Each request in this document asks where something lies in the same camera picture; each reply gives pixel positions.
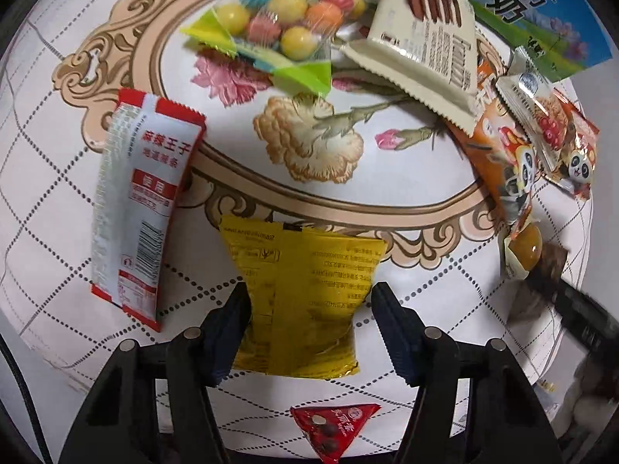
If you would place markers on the brown snack packet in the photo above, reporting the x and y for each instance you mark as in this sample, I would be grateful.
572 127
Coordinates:
541 290

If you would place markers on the small orange snack packet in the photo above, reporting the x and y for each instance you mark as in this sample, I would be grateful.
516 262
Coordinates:
580 159

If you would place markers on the orange panda seed packet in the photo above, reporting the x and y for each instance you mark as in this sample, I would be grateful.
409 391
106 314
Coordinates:
503 164

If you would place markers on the cream chocolate stick packet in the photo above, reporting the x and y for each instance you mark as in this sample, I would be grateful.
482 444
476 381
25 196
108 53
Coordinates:
425 48

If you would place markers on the bag of colourful candy balls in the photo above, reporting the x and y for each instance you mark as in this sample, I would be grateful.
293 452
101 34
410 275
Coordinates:
285 14

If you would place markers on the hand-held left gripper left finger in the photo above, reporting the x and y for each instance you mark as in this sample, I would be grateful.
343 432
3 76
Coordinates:
231 336

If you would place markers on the orange jelly candy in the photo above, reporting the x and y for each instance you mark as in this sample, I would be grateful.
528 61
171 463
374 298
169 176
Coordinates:
524 249

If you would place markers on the red triangular snack packet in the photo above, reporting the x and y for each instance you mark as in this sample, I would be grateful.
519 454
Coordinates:
333 428

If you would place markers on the red and white snack packet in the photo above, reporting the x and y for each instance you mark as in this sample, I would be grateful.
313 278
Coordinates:
135 203

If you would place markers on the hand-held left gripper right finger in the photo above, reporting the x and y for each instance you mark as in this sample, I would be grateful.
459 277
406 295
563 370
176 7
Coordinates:
392 336

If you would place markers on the yellow snack packet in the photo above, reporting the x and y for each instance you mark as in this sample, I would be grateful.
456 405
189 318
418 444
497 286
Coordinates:
309 299

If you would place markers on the blue cardboard box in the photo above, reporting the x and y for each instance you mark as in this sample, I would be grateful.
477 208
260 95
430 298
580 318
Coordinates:
532 9

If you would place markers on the white oatmeal snack packet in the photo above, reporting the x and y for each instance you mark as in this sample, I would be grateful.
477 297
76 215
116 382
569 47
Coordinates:
541 106

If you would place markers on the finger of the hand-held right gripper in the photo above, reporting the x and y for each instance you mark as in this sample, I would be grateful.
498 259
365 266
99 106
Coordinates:
585 314

